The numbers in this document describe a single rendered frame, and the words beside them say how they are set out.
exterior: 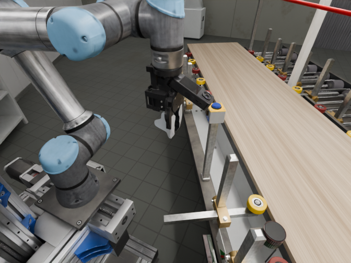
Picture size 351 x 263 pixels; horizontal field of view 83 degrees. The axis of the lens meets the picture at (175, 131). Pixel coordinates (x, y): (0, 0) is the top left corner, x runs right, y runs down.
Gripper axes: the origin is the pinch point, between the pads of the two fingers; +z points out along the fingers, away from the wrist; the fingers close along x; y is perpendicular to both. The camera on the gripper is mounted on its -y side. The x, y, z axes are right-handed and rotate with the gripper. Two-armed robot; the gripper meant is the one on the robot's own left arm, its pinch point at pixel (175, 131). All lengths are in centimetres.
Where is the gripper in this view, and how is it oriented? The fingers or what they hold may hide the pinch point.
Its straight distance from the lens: 59.8
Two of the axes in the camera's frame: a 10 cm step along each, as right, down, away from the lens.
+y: -9.1, -2.6, 3.2
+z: 0.0, 7.7, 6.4
